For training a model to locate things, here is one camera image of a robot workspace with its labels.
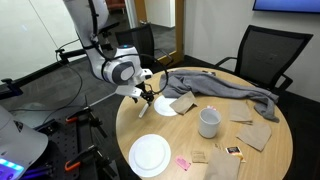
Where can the small dark packet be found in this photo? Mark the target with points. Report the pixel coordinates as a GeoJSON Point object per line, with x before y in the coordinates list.
{"type": "Point", "coordinates": [209, 72]}

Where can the grey sweater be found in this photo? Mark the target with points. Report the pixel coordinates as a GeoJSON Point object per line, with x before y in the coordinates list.
{"type": "Point", "coordinates": [206, 85]}

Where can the white ceramic mug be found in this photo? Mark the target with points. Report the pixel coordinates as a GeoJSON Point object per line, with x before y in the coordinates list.
{"type": "Point", "coordinates": [208, 128]}

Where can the orange black bar clamp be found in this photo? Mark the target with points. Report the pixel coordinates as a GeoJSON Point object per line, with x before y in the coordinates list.
{"type": "Point", "coordinates": [83, 156]}
{"type": "Point", "coordinates": [81, 114]}

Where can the pink sugar packet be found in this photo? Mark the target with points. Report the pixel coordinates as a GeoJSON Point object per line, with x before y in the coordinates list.
{"type": "Point", "coordinates": [182, 163]}
{"type": "Point", "coordinates": [211, 107]}

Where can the white plate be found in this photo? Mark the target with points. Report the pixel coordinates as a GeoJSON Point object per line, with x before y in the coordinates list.
{"type": "Point", "coordinates": [150, 155]}
{"type": "Point", "coordinates": [161, 106]}

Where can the black camera boom stand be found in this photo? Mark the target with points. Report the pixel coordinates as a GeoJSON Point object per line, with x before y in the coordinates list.
{"type": "Point", "coordinates": [71, 54]}

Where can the black mesh office chair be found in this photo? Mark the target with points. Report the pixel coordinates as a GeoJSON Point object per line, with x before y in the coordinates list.
{"type": "Point", "coordinates": [270, 56]}
{"type": "Point", "coordinates": [145, 40]}

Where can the black perforated base board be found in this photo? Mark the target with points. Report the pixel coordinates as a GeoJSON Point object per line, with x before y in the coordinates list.
{"type": "Point", "coordinates": [71, 140]}

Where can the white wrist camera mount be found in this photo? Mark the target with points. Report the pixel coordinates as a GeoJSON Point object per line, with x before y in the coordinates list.
{"type": "Point", "coordinates": [128, 90]}

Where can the black yellow tea packet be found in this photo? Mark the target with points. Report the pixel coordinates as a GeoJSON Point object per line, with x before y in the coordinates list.
{"type": "Point", "coordinates": [234, 150]}

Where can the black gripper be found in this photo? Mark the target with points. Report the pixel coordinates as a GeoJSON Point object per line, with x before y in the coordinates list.
{"type": "Point", "coordinates": [144, 88]}

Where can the brown paper napkin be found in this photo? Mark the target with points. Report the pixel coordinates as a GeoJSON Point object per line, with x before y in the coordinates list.
{"type": "Point", "coordinates": [240, 111]}
{"type": "Point", "coordinates": [221, 166]}
{"type": "Point", "coordinates": [255, 135]}
{"type": "Point", "coordinates": [182, 103]}

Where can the black table clamp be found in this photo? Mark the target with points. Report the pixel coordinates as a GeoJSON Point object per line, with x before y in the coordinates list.
{"type": "Point", "coordinates": [11, 87]}

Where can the brown sugar packet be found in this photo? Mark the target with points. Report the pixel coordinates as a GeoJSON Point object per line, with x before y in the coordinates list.
{"type": "Point", "coordinates": [199, 156]}

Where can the wall mounted tv screen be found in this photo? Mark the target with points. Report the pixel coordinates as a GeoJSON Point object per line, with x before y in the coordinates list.
{"type": "Point", "coordinates": [286, 5]}

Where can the white device with blue light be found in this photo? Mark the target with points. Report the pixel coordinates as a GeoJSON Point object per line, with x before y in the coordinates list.
{"type": "Point", "coordinates": [20, 140]}

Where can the red seat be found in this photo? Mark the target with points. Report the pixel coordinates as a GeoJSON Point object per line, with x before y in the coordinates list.
{"type": "Point", "coordinates": [116, 5]}

